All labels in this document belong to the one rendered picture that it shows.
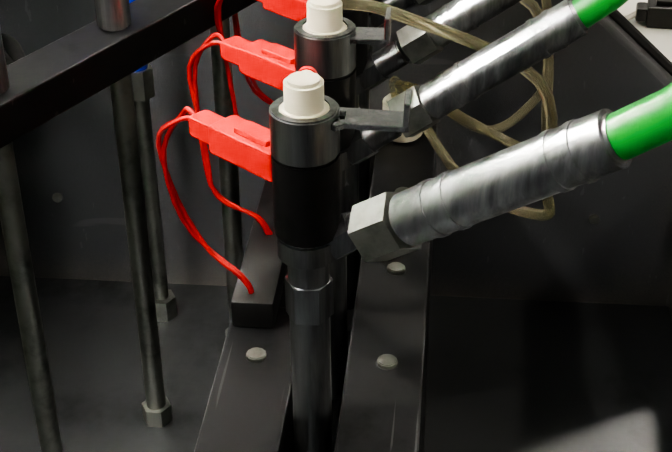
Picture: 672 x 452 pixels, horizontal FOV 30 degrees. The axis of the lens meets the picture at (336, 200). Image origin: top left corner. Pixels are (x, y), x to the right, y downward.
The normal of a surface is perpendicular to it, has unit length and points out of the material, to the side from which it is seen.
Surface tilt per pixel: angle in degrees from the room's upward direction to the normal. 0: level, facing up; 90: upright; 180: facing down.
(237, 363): 0
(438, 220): 98
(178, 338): 0
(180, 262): 90
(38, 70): 0
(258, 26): 90
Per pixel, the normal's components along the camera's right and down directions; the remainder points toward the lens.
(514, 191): -0.37, 0.59
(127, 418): -0.01, -0.86
